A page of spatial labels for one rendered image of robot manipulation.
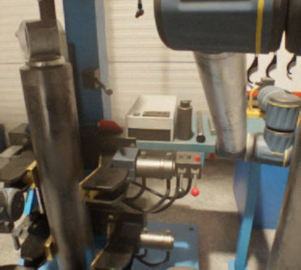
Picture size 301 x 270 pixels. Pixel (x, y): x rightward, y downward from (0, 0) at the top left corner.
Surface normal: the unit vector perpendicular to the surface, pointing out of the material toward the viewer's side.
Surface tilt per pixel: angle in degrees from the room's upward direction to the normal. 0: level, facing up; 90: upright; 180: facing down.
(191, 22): 113
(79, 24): 90
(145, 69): 90
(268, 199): 90
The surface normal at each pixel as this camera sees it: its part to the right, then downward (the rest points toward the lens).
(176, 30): -0.33, 0.76
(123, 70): -0.14, 0.35
